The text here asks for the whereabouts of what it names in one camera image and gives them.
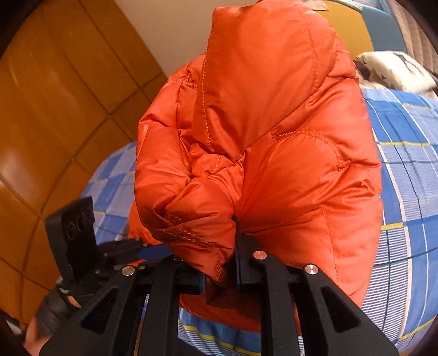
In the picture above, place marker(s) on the cream patterned pillow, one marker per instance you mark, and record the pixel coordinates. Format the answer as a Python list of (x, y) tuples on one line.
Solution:
[(393, 70)]

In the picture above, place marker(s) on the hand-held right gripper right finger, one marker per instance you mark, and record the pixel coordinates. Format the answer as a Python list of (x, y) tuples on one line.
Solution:
[(244, 270)]

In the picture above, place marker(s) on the grey yellow blue headboard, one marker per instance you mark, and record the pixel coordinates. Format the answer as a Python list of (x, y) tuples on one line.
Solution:
[(345, 24)]

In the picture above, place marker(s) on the pink pleated curtain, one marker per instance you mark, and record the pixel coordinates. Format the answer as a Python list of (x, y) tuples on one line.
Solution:
[(412, 34)]

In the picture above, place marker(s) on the person's left hand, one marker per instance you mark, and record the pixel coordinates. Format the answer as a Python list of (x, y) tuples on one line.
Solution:
[(48, 318)]

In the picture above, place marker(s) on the yellow wooden wardrobe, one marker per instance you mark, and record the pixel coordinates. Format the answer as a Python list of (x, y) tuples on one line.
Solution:
[(51, 102)]

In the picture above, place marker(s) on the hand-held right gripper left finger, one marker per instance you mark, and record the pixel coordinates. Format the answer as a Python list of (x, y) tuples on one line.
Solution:
[(202, 284)]

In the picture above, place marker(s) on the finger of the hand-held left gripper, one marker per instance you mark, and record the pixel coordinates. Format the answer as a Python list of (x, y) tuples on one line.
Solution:
[(126, 247)]

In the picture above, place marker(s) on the orange down jacket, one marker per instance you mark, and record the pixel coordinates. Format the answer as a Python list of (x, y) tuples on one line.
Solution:
[(273, 137)]

